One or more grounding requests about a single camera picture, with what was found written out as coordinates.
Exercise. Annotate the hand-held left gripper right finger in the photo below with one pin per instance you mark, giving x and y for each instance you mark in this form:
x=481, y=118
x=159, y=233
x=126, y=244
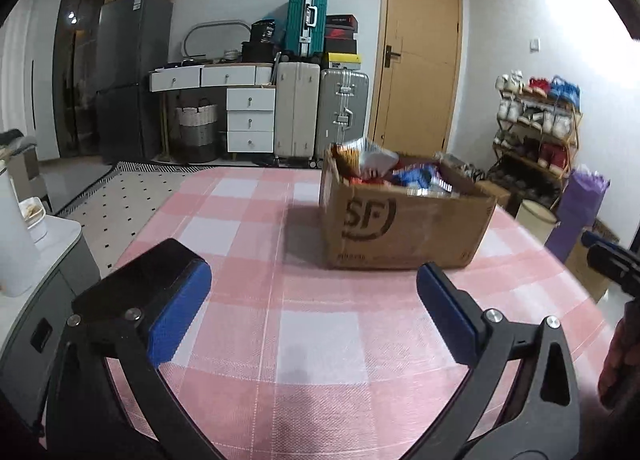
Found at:
x=447, y=310

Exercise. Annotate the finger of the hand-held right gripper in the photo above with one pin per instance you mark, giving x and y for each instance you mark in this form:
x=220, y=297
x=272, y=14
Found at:
x=607, y=257

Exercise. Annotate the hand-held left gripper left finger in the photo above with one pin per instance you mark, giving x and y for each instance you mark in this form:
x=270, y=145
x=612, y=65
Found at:
x=182, y=310

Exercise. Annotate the brown cardboard box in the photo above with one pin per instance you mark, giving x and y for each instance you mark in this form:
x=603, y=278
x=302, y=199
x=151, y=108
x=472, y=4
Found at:
x=400, y=230

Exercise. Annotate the blue snack packet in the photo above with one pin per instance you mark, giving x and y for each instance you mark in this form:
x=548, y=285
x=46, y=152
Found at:
x=415, y=175

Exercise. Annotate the white red printed snack packet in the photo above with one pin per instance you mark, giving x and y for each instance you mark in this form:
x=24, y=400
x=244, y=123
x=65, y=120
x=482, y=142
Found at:
x=375, y=160

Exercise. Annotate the person's right hand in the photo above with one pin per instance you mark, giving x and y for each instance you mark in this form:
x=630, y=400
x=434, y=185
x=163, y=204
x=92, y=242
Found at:
x=622, y=365

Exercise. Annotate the purple yoga mat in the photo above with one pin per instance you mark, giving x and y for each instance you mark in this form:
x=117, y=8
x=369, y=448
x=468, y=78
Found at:
x=575, y=215

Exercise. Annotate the beige waste bin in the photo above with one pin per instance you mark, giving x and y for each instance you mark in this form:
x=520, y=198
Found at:
x=535, y=220

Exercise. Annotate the shoe rack with shoes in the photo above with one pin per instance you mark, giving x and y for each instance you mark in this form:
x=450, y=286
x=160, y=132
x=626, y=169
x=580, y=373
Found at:
x=555, y=155

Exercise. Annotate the wooden shoe rack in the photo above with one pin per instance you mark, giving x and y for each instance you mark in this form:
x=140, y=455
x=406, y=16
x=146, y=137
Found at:
x=576, y=140

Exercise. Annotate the small cardboard box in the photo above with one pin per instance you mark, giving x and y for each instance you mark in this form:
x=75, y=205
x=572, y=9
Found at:
x=492, y=195

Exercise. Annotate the black white patterned rug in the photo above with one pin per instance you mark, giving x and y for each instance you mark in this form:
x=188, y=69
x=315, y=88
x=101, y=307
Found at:
x=125, y=200

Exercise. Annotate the pink checked tablecloth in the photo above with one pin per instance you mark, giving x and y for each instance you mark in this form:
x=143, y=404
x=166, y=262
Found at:
x=320, y=340

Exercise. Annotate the grey white side table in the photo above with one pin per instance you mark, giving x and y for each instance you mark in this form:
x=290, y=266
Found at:
x=55, y=265

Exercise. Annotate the scattered pile of sneakers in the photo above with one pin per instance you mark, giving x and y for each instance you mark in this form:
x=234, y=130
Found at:
x=472, y=172

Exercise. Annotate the white food bowl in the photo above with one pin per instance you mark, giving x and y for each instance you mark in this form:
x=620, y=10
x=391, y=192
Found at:
x=35, y=225

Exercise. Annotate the blue plastic bag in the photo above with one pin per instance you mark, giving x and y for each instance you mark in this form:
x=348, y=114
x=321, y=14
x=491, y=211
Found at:
x=565, y=92

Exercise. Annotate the woven laundry basket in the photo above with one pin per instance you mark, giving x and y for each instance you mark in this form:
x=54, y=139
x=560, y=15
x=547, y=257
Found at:
x=197, y=130

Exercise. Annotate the white plastic jug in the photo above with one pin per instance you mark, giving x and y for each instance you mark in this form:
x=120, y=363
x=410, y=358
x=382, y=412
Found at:
x=15, y=240

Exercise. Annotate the white drawer dressing table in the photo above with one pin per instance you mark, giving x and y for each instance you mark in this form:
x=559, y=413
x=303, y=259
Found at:
x=250, y=115

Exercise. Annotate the wooden door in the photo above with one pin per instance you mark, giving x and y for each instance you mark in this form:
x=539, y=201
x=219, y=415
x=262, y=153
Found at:
x=420, y=90

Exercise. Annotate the silver suitcase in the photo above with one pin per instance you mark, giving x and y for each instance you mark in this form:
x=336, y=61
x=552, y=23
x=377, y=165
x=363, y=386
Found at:
x=342, y=110

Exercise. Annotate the beige suitcase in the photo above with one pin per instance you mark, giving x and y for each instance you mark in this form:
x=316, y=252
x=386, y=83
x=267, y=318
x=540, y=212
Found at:
x=297, y=110

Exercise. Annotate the grey refrigerator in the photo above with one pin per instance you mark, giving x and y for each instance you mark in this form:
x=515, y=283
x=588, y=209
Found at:
x=130, y=65

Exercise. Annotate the dark glass cabinet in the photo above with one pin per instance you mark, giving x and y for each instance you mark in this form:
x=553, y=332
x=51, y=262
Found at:
x=80, y=65

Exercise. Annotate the black case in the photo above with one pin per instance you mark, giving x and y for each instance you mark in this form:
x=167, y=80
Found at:
x=260, y=52

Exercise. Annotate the oval mirror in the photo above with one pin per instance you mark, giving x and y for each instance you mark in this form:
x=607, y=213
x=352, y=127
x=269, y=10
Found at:
x=215, y=40

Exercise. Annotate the white wardrobe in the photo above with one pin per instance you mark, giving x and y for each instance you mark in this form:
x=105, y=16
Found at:
x=20, y=90

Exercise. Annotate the black paper bag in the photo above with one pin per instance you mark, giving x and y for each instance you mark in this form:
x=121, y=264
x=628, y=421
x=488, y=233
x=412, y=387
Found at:
x=262, y=31

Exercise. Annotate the black shoe box red logo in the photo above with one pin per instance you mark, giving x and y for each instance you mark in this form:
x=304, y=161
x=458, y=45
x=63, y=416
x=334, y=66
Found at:
x=340, y=33

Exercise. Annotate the teal suitcase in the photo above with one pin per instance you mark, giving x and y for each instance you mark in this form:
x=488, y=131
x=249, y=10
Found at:
x=300, y=20

